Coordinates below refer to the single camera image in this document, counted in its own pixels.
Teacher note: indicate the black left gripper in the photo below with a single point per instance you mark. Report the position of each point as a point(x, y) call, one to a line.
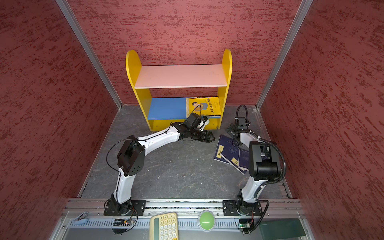
point(207, 140)

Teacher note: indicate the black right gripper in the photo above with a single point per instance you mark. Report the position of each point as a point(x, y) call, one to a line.
point(231, 128)

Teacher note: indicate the dark blue book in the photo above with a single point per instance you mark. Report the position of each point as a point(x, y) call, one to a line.
point(241, 163)
point(226, 151)

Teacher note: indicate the yellow cartoon book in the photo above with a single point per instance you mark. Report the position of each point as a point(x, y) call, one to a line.
point(209, 107)

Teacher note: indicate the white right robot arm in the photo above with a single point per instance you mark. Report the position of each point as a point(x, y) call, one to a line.
point(267, 166)

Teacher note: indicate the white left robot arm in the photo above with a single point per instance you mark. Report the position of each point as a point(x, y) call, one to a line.
point(131, 157)

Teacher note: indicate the dark blue book top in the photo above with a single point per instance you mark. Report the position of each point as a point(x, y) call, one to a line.
point(241, 163)

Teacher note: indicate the yellow wooden bookshelf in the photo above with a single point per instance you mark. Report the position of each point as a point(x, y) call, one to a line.
point(160, 112)

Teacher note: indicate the green round button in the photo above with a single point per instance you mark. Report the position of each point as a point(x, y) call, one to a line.
point(206, 221)

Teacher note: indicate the right circuit board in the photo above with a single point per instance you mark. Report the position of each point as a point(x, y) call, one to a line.
point(245, 223)

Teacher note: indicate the circuit board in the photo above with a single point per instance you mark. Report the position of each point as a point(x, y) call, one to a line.
point(245, 223)
point(122, 223)

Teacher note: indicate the yellow calculator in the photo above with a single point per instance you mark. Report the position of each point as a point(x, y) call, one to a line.
point(164, 227)

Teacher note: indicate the left circuit board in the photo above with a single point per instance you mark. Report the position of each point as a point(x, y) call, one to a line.
point(122, 223)

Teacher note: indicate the metal clip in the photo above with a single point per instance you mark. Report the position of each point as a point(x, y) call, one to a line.
point(81, 219)

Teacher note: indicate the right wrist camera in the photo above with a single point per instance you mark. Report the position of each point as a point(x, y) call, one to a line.
point(242, 123)

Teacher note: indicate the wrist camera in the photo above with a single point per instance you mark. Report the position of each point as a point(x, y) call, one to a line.
point(195, 121)
point(242, 123)

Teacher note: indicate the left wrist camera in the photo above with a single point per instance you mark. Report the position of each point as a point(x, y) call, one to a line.
point(195, 121)

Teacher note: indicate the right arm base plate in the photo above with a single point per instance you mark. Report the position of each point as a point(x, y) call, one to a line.
point(229, 208)

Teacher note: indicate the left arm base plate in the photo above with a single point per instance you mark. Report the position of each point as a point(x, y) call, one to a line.
point(112, 208)

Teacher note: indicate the aluminium corner post right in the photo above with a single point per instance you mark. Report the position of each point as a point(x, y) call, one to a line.
point(291, 35)

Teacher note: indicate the aluminium corner post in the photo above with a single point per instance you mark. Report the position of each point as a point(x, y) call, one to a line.
point(75, 26)
point(291, 35)

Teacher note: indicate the aluminium corner post left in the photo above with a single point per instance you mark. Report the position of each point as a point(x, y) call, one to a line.
point(75, 26)

